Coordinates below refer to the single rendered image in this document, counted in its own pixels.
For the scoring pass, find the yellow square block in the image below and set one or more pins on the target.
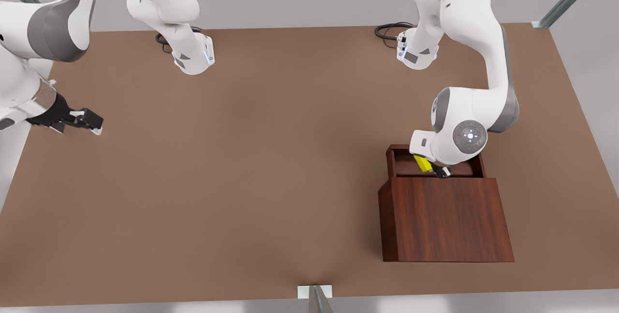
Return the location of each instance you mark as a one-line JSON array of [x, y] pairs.
[[422, 163]]

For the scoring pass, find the dark wooden drawer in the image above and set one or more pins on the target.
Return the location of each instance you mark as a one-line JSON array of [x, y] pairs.
[[406, 163]]

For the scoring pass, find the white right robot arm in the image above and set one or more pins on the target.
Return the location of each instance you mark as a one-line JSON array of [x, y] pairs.
[[58, 18]]

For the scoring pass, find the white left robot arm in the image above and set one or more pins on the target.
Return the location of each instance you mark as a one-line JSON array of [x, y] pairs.
[[471, 37]]

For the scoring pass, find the dark wooden cabinet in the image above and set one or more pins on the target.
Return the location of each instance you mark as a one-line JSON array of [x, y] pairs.
[[445, 221]]

